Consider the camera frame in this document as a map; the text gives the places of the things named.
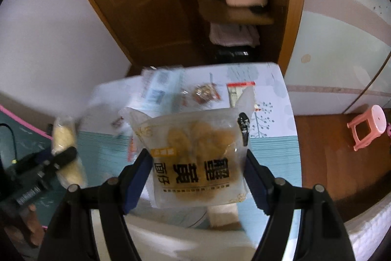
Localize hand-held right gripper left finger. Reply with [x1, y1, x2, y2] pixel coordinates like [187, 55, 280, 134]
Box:
[38, 148, 153, 261]

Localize clear plastic food packet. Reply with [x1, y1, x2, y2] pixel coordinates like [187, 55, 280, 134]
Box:
[139, 66, 185, 112]

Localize brown round cookie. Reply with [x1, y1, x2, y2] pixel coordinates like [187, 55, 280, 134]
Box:
[183, 83, 221, 107]

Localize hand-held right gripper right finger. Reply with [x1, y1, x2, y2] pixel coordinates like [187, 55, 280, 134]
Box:
[244, 149, 356, 261]

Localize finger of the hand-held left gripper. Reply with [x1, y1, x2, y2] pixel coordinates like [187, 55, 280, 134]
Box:
[50, 146, 78, 171]

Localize clear bread packet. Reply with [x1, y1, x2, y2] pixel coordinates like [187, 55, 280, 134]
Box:
[124, 87, 257, 209]

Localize wooden cabinet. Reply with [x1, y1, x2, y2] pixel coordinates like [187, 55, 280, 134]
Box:
[183, 0, 307, 75]

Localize black cable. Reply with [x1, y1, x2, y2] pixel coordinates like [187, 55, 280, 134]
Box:
[0, 123, 16, 170]

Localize wooden door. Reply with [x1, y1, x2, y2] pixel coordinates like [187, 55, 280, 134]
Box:
[58, 0, 214, 69]

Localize white foam block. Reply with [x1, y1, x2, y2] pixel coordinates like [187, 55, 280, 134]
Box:
[344, 203, 391, 261]

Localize folded pink towel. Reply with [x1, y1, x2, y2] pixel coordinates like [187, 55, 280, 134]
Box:
[209, 23, 260, 46]

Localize red-topped clear packet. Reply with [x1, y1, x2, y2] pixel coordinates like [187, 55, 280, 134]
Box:
[226, 81, 256, 109]

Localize yellow snack packet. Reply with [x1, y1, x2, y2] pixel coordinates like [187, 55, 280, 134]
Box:
[52, 116, 87, 188]

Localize pink plastic stool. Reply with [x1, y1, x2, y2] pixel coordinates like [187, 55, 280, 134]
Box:
[347, 104, 387, 152]

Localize printed tablecloth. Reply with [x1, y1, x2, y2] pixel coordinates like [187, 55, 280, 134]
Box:
[78, 61, 301, 231]

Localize teal mat with pink edge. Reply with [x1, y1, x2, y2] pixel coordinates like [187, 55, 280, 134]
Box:
[0, 103, 77, 219]

